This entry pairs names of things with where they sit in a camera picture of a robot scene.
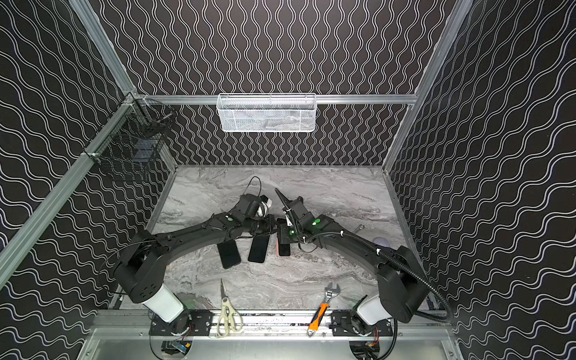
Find black wire basket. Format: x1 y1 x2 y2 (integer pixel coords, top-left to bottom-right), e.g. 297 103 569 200
91 98 176 182

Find black smartphone green case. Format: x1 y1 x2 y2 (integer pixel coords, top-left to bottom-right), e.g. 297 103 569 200
247 234 270 263

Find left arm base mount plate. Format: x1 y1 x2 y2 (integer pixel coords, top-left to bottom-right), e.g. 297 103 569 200
149 309 214 337

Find white wire mesh basket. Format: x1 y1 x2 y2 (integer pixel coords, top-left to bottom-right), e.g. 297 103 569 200
216 93 318 133

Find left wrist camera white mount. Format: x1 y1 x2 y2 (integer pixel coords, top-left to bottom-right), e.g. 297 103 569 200
257 195 272 217

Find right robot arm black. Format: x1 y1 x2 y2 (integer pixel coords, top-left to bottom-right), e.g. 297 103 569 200
274 188 454 323

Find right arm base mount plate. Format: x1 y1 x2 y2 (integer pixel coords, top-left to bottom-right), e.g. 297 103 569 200
328 310 393 337

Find orange handled adjustable wrench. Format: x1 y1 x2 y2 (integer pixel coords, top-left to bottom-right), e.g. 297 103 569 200
307 282 341 338

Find phone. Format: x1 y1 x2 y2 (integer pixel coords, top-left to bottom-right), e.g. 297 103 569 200
277 242 291 257

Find beige handled scissors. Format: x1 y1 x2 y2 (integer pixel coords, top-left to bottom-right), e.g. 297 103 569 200
216 279 244 338

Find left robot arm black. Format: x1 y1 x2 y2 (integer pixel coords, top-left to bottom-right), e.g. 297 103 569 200
113 193 273 334

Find purple round object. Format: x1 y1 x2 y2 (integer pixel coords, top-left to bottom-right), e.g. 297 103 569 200
373 237 391 248

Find black smartphone left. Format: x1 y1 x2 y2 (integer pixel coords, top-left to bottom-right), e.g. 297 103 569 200
217 240 242 269

